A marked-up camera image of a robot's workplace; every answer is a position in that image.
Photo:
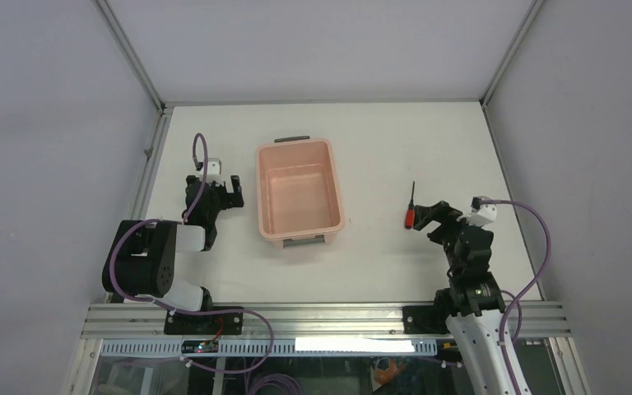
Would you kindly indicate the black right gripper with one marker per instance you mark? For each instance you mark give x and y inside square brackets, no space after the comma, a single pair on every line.
[439,211]

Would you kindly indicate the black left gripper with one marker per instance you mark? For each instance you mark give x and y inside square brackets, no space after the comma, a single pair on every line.
[233,198]

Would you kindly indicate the red-handled black screwdriver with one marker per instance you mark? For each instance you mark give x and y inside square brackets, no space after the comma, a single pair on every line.
[410,214]

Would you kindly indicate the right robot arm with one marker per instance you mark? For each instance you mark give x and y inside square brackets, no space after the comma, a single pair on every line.
[471,309]

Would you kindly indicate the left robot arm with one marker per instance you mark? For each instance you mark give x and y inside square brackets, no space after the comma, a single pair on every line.
[141,261]

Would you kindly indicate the pink plastic bin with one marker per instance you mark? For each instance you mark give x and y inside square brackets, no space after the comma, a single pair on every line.
[299,198]

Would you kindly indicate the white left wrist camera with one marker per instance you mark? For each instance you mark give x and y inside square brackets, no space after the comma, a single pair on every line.
[213,172]

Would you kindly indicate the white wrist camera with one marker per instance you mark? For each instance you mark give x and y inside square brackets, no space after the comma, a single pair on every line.
[213,172]
[483,212]

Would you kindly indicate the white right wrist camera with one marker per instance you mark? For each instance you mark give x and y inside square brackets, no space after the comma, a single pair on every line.
[483,212]

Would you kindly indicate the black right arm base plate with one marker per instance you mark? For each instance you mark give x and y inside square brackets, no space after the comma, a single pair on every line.
[425,319]

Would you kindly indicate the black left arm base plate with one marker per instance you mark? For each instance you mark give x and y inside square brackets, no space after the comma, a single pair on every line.
[202,321]

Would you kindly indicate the aluminium left frame post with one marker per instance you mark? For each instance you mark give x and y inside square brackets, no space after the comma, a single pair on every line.
[130,54]

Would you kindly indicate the aluminium frame post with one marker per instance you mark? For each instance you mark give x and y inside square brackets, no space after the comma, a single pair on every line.
[130,54]
[510,53]

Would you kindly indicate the aluminium front frame rail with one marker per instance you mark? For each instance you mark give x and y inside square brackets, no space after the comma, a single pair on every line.
[283,320]

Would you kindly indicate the white slotted cable duct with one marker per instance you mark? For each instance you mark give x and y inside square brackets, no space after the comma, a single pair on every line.
[299,347]

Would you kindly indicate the aluminium right frame post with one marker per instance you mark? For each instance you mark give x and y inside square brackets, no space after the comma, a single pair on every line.
[510,53]

